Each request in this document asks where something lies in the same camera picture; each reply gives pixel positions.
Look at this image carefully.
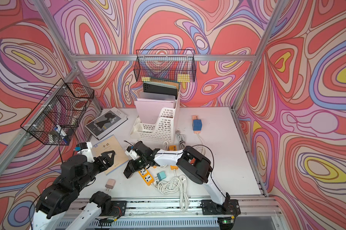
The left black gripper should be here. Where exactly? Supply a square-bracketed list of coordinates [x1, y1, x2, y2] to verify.
[74, 149, 115, 194]

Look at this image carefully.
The orange power strip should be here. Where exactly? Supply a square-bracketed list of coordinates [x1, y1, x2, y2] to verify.
[169, 145, 178, 170]
[138, 169, 155, 186]

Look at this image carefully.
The pink usb charger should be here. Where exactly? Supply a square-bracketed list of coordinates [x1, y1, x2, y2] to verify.
[105, 179, 116, 191]

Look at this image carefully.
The teal plug adapter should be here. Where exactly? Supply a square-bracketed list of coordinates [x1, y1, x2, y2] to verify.
[157, 171, 167, 181]

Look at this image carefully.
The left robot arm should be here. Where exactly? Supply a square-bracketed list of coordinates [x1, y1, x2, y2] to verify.
[31, 150, 115, 230]

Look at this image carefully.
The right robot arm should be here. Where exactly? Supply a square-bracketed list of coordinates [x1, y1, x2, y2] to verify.
[124, 141, 234, 215]

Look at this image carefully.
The tan paper booklet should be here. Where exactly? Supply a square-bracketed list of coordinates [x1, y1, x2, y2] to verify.
[92, 135, 129, 175]

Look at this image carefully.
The grey portrait book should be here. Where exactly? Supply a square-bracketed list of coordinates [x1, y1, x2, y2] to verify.
[85, 107, 128, 140]

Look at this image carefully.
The pink folder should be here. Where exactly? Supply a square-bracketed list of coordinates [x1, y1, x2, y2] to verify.
[134, 98, 175, 124]

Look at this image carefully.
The white plastic file rack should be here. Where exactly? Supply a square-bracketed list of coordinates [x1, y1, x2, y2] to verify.
[130, 99, 180, 143]

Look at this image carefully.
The black notebook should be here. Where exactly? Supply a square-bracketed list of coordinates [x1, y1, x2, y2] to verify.
[143, 81, 179, 100]

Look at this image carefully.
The blue cube adapter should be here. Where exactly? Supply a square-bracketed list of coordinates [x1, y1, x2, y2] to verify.
[193, 119, 203, 133]

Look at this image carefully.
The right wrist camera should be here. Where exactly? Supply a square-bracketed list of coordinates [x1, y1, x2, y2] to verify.
[125, 146, 139, 160]

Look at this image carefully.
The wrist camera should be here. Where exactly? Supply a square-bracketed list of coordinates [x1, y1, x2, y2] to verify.
[125, 146, 139, 160]
[75, 142, 94, 163]

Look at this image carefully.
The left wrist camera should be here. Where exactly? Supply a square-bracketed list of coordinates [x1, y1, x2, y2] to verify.
[75, 142, 94, 163]

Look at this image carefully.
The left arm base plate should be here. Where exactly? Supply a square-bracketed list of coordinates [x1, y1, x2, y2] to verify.
[90, 200, 127, 217]

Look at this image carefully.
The white coiled cable front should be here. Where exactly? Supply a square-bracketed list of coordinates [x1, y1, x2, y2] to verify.
[152, 174, 191, 212]

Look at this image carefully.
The grey bundled cable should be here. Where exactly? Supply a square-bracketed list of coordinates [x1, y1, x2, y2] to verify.
[175, 130, 188, 150]

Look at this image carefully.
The black wire basket left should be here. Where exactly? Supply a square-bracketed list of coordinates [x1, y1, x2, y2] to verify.
[20, 79, 94, 146]

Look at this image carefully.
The black wire basket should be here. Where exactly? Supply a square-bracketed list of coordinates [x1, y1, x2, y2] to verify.
[134, 48, 196, 82]
[20, 79, 94, 146]

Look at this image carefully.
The white cable right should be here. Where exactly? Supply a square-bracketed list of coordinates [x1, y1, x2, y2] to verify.
[195, 132, 208, 156]

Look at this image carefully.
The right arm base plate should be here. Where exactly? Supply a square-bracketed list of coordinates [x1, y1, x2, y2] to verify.
[200, 199, 241, 216]

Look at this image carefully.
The black wire basket back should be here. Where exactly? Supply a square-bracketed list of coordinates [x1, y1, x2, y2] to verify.
[134, 48, 196, 82]

